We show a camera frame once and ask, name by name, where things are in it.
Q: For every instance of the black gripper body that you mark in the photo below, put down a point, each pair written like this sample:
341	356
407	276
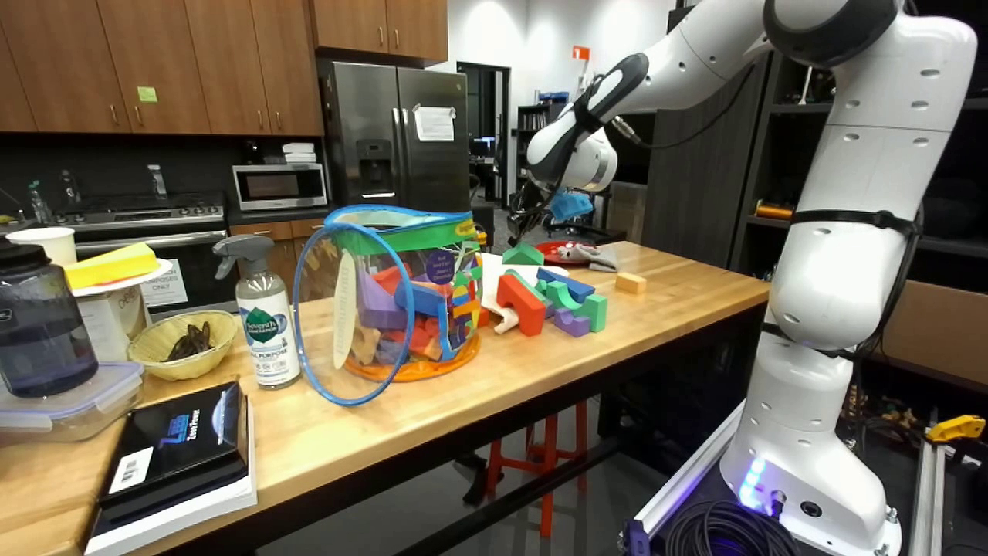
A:
543	200

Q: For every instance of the triangular green foam block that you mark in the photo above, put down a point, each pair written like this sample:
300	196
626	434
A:
522	256

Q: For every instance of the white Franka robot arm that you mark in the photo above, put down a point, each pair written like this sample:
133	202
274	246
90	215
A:
821	411

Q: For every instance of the blue pyramid foam block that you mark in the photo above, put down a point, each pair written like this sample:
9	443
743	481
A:
567	284

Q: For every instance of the long red foam block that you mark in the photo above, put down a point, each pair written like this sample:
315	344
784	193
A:
522	306

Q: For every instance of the small purple foam block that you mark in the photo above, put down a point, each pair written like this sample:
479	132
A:
572	326

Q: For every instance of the clear bag with blue rim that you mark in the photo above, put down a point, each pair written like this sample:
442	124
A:
413	233

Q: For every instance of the large blue foam block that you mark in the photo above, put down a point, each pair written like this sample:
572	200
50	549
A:
417	301

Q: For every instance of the red plate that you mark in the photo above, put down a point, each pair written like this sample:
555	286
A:
556	252

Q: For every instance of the white cloth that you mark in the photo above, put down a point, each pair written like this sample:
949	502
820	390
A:
491	273

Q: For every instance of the gray cloth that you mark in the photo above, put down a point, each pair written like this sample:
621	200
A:
597	257

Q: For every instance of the green foam rod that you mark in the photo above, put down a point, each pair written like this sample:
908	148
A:
559	295

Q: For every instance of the small yellow foam cube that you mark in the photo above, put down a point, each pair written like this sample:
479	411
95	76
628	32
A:
631	284

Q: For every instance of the white paper sheet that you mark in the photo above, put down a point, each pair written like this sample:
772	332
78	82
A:
432	124

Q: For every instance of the stainless steel fridge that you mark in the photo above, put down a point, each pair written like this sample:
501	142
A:
380	124

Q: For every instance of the red metal stool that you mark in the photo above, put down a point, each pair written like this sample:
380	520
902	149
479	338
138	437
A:
546	454

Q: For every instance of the silver microwave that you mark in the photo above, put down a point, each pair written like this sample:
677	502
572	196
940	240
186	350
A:
274	186

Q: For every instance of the clear spray bottle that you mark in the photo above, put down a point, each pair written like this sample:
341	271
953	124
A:
267	334

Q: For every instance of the brown wooden upper cabinets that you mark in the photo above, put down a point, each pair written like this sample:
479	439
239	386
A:
205	64

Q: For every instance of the stainless steel stove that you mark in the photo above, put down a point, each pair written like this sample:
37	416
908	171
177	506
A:
144	229

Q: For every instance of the yellow bowl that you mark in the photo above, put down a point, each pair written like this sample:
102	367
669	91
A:
155	356

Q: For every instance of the green sticky note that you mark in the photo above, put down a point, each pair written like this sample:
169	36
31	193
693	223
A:
150	94

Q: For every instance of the black and white book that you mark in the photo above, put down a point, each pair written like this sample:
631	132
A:
175	443

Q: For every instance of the yellow sponge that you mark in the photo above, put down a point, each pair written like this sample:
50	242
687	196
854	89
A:
110	266

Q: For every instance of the white cup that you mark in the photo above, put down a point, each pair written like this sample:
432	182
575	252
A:
50	242

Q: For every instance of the clear plastic food container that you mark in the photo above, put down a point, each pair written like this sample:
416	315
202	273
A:
71	406

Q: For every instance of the dark translucent pitcher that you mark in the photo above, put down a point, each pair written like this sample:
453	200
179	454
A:
41	329

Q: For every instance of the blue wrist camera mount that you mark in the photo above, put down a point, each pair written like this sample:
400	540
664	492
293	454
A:
572	210

